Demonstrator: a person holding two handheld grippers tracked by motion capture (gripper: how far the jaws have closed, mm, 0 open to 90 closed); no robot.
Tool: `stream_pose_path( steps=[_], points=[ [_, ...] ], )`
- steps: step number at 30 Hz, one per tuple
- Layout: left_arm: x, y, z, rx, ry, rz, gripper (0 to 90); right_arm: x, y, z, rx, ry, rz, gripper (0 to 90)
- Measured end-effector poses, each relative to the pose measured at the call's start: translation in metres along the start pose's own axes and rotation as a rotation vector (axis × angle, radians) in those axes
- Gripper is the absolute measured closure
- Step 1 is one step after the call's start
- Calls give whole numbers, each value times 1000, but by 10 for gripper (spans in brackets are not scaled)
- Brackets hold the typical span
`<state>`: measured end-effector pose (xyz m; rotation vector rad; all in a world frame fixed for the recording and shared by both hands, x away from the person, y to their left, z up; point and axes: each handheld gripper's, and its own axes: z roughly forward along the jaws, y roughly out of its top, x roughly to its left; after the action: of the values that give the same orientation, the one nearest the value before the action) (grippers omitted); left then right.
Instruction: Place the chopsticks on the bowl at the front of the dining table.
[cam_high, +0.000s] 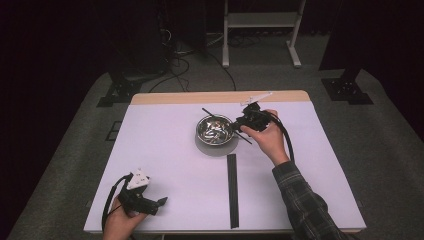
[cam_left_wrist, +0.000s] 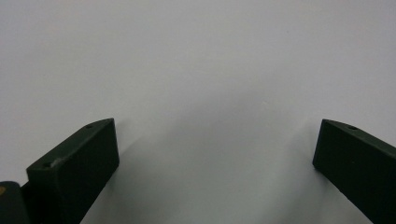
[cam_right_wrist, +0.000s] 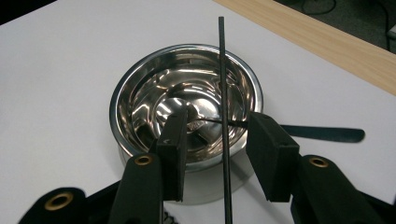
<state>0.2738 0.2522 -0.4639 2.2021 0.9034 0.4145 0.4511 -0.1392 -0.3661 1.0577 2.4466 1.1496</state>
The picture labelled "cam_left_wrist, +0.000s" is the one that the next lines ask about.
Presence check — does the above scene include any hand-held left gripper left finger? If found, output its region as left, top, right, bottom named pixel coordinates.
left=25, top=118, right=120, bottom=224

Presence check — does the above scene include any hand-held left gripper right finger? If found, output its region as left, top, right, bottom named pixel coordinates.
left=312, top=119, right=396, bottom=224

